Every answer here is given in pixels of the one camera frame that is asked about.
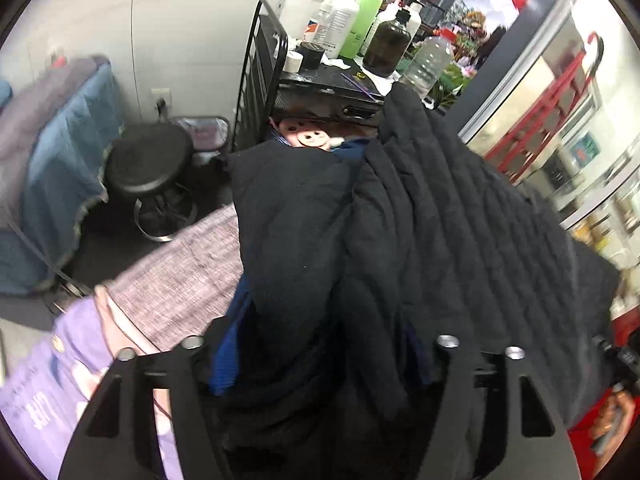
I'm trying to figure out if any black jar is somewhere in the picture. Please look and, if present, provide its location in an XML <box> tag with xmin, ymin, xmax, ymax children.
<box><xmin>297</xmin><ymin>42</ymin><xmax>326</xmax><ymax>70</ymax></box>

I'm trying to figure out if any red hand truck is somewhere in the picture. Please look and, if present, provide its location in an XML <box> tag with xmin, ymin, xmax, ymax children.
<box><xmin>482</xmin><ymin>32</ymin><xmax>606</xmax><ymax>186</ymax></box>

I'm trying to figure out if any green plant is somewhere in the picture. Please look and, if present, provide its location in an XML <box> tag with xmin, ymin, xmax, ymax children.
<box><xmin>432</xmin><ymin>57</ymin><xmax>476</xmax><ymax>108</ymax></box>

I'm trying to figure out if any white framed glass door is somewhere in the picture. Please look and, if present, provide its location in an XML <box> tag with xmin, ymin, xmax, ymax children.
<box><xmin>457</xmin><ymin>0</ymin><xmax>640</xmax><ymax>261</ymax></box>

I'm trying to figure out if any black metal cart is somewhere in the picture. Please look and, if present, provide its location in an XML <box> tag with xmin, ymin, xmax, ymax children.
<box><xmin>232</xmin><ymin>0</ymin><xmax>401</xmax><ymax>153</ymax></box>

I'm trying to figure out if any green bottle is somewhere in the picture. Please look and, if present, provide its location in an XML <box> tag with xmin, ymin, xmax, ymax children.
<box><xmin>340</xmin><ymin>0</ymin><xmax>386</xmax><ymax>59</ymax></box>

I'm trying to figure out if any black quilted jacket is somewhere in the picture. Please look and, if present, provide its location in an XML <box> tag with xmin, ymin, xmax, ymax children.
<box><xmin>205</xmin><ymin>82</ymin><xmax>623</xmax><ymax>480</ymax></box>

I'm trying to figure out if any blue bed cover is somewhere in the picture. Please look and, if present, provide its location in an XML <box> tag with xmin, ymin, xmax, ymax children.
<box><xmin>0</xmin><ymin>57</ymin><xmax>126</xmax><ymax>296</ymax></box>

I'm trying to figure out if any person's right hand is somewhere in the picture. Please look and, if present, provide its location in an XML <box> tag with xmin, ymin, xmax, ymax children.
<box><xmin>590</xmin><ymin>389</ymin><xmax>628</xmax><ymax>443</ymax></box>

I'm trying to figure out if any dark brown pump bottle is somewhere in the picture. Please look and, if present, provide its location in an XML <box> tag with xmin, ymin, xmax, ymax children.
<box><xmin>362</xmin><ymin>0</ymin><xmax>413</xmax><ymax>78</ymax></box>

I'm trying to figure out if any lavender bed sheet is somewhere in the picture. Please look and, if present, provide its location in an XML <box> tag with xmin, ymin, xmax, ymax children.
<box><xmin>0</xmin><ymin>297</ymin><xmax>181</xmax><ymax>480</ymax></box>

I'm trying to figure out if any large white jug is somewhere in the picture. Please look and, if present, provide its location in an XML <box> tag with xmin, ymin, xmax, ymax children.
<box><xmin>277</xmin><ymin>0</ymin><xmax>336</xmax><ymax>43</ymax></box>

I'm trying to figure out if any pink pig plush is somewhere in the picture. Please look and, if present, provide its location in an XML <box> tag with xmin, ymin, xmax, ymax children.
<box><xmin>270</xmin><ymin>116</ymin><xmax>346</xmax><ymax>152</ymax></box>

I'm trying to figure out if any white pump bottle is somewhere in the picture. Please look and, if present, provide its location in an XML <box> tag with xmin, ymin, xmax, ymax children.
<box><xmin>406</xmin><ymin>0</ymin><xmax>430</xmax><ymax>37</ymax></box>

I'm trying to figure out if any grey purple blanket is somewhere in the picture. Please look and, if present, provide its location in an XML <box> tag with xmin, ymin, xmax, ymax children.
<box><xmin>0</xmin><ymin>55</ymin><xmax>111</xmax><ymax>221</ymax></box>

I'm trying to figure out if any waste bin with bag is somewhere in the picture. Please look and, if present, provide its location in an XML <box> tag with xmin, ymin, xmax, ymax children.
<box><xmin>170</xmin><ymin>116</ymin><xmax>231</xmax><ymax>153</ymax></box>

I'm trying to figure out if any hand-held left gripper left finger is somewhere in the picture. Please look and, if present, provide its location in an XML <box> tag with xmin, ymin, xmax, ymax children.
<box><xmin>57</xmin><ymin>335</ymin><xmax>251</xmax><ymax>480</ymax></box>

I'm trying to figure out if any white labelled bottle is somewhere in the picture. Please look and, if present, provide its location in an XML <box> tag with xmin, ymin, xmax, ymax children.
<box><xmin>302</xmin><ymin>0</ymin><xmax>362</xmax><ymax>47</ymax></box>

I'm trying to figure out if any clear plastic bottle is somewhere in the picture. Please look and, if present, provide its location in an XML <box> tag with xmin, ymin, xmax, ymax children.
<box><xmin>400</xmin><ymin>29</ymin><xmax>456</xmax><ymax>101</ymax></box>

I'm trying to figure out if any black round stool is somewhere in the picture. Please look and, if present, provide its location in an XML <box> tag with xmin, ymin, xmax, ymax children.
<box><xmin>104</xmin><ymin>122</ymin><xmax>201</xmax><ymax>243</ymax></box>

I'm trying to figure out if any person's red clothing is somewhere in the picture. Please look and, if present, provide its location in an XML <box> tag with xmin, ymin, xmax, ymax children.
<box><xmin>567</xmin><ymin>385</ymin><xmax>640</xmax><ymax>480</ymax></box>

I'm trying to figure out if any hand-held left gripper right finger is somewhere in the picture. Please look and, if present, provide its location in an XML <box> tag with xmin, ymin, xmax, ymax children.
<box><xmin>402</xmin><ymin>327</ymin><xmax>583</xmax><ymax>480</ymax></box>

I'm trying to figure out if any grey woven mat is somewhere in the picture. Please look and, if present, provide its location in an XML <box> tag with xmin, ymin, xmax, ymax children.
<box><xmin>107</xmin><ymin>205</ymin><xmax>246</xmax><ymax>356</ymax></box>

